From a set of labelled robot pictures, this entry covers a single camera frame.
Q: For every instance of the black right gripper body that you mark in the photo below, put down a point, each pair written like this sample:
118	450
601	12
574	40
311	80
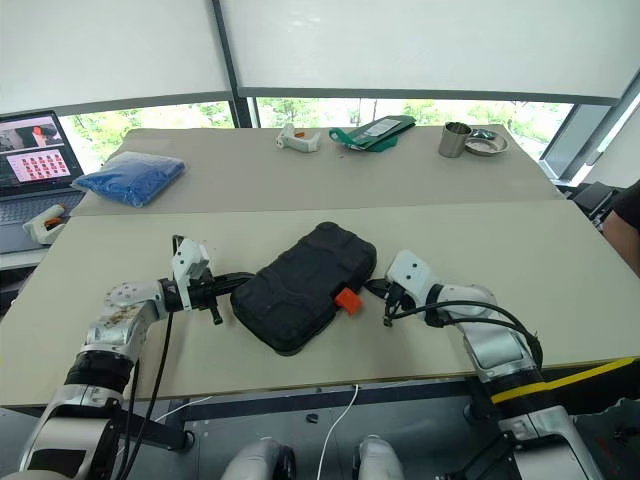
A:
397	300

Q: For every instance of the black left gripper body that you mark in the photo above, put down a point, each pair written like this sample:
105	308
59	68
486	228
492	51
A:
205	295

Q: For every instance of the black plastic tool case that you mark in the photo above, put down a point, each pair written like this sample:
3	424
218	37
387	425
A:
300	290

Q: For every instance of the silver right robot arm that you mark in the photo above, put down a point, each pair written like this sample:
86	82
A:
500	345

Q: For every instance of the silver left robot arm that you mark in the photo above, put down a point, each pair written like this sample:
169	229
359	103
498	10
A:
115	330

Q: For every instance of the blue plastic bag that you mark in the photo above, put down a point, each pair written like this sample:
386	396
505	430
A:
130	177

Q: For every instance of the small black floor piece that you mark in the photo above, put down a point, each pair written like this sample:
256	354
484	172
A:
312	417

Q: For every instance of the white handheld device on table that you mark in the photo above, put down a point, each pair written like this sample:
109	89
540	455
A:
297	141

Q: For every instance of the green flat pouch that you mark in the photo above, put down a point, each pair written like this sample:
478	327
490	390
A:
375	131

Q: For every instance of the metal cup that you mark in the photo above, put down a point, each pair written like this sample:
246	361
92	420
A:
454	142

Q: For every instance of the grey rounded robot knee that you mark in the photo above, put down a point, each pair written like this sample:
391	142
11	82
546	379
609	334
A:
257	460
379	459

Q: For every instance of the round metal dish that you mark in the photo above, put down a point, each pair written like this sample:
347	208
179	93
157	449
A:
490	146

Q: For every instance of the white glue gun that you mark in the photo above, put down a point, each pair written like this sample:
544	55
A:
42	225

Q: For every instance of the green crumpled wrapper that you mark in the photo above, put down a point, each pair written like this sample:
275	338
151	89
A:
482	134

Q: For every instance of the open laptop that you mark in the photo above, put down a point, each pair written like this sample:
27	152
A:
32	160

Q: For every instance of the black office chair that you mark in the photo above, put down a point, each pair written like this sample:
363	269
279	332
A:
595	197

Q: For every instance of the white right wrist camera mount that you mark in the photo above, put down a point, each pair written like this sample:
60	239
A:
412	275

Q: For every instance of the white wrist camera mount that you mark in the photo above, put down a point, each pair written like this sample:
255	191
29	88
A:
187	265
412	275

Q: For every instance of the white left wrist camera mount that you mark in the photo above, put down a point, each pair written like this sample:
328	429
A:
187	265

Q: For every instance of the black table frame brace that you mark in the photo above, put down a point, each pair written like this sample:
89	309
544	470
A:
155	430

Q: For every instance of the grey window frame post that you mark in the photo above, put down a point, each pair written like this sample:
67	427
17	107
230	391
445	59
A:
232	60

